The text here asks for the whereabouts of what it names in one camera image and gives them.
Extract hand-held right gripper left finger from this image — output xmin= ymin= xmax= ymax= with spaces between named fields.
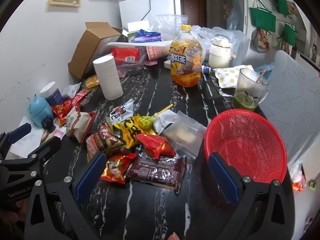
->
xmin=25 ymin=151 xmax=108 ymax=240

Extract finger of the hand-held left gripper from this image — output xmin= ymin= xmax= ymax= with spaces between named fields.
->
xmin=0 ymin=136 xmax=62 ymax=174
xmin=0 ymin=123 xmax=32 ymax=159

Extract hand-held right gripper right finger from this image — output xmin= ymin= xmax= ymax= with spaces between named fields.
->
xmin=208 ymin=152 xmax=295 ymax=240

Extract beige bread packet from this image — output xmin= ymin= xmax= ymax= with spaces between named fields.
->
xmin=66 ymin=107 xmax=97 ymax=143

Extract brown red snack packet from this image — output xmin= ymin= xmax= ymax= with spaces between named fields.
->
xmin=86 ymin=122 xmax=125 ymax=155

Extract red plastic basket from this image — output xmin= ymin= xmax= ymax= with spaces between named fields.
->
xmin=204 ymin=109 xmax=288 ymax=183

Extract yellow black snack packet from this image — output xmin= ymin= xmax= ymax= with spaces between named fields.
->
xmin=112 ymin=114 xmax=157 ymax=149

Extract clear plastic snack bag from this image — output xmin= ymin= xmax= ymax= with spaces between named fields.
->
xmin=162 ymin=110 xmax=208 ymax=159

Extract red orange snack packet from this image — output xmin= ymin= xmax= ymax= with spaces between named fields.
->
xmin=136 ymin=134 xmax=177 ymax=159

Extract white peanut packet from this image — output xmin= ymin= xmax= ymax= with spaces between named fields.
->
xmin=106 ymin=99 xmax=135 ymax=124

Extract silver foil packet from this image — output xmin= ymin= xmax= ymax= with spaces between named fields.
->
xmin=152 ymin=110 xmax=180 ymax=134

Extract person's left hand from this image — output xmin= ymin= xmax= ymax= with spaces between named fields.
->
xmin=0 ymin=200 xmax=28 ymax=230

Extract white paper sheets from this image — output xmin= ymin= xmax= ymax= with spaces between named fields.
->
xmin=10 ymin=116 xmax=63 ymax=159

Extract red gold cartoon snack packet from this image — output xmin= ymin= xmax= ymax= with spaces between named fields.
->
xmin=100 ymin=153 xmax=137 ymax=185

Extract blue robot figurine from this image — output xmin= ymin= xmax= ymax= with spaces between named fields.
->
xmin=28 ymin=93 xmax=56 ymax=133

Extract orange red chips packet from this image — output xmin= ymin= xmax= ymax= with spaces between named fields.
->
xmin=52 ymin=104 xmax=75 ymax=126

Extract dark blue jar white lid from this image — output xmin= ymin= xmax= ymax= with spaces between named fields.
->
xmin=40 ymin=81 xmax=64 ymax=107

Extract white crumpled packet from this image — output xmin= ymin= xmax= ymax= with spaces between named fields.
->
xmin=61 ymin=82 xmax=82 ymax=99

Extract dark brown chocolate packet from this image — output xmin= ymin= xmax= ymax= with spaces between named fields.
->
xmin=124 ymin=152 xmax=187 ymax=195

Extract orange white floor bag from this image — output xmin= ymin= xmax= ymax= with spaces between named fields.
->
xmin=290 ymin=164 xmax=307 ymax=193

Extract green yellow lollipop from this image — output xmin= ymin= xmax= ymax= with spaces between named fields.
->
xmin=139 ymin=104 xmax=173 ymax=129

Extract small yellow packet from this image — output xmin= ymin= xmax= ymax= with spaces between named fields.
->
xmin=85 ymin=74 xmax=100 ymax=88

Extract white toilet paper roll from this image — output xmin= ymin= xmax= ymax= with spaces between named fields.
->
xmin=93 ymin=56 xmax=123 ymax=100

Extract glass mug with green drink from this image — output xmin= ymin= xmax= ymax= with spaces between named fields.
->
xmin=232 ymin=68 xmax=269 ymax=112

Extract yellow smiley paper bag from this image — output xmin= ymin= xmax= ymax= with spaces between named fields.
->
xmin=215 ymin=65 xmax=255 ymax=89

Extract chair with grey leaf cover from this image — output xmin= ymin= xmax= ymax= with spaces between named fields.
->
xmin=257 ymin=50 xmax=320 ymax=160

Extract open cardboard box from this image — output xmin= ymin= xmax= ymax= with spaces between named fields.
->
xmin=68 ymin=22 xmax=129 ymax=80

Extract clear plastic container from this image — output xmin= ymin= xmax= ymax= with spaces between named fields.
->
xmin=110 ymin=47 xmax=148 ymax=74

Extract blue plastic bag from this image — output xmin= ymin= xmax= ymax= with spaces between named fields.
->
xmin=255 ymin=62 xmax=275 ymax=79

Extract red packet with white label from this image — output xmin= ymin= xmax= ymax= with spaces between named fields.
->
xmin=109 ymin=47 xmax=140 ymax=64

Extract iced tea bottle yellow cap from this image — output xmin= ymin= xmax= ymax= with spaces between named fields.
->
xmin=170 ymin=25 xmax=203 ymax=88

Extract white glass jar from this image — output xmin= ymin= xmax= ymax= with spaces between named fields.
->
xmin=208 ymin=34 xmax=237 ymax=68

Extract white flat tray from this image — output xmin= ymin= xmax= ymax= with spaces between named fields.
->
xmin=105 ymin=41 xmax=173 ymax=53

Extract clear plastic bag pile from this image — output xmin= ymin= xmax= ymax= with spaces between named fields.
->
xmin=192 ymin=26 xmax=250 ymax=63

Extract pink instant noodle cup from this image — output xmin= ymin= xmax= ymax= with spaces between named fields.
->
xmin=146 ymin=44 xmax=173 ymax=61

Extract white green carton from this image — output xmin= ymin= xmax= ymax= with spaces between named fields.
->
xmin=127 ymin=21 xmax=150 ymax=43

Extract cartoon printed tote bag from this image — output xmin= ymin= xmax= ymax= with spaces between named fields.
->
xmin=251 ymin=29 xmax=272 ymax=53

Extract blue snack packet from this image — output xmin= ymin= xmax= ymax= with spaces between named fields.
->
xmin=134 ymin=29 xmax=163 ymax=43

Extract green tote bag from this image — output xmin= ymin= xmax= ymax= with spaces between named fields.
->
xmin=250 ymin=0 xmax=277 ymax=33
xmin=280 ymin=23 xmax=299 ymax=47
xmin=269 ymin=0 xmax=292 ymax=15

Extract clear zip bag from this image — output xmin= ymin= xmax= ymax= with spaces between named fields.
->
xmin=156 ymin=14 xmax=188 ymax=40

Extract hanging clear plastic bag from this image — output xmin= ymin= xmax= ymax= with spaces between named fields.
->
xmin=225 ymin=0 xmax=244 ymax=32

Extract brown door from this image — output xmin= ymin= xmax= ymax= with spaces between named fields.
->
xmin=175 ymin=0 xmax=207 ymax=28

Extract white fridge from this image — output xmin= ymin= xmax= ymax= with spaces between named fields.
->
xmin=119 ymin=0 xmax=182 ymax=29

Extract black power cable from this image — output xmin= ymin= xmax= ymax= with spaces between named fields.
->
xmin=141 ymin=0 xmax=154 ymax=20

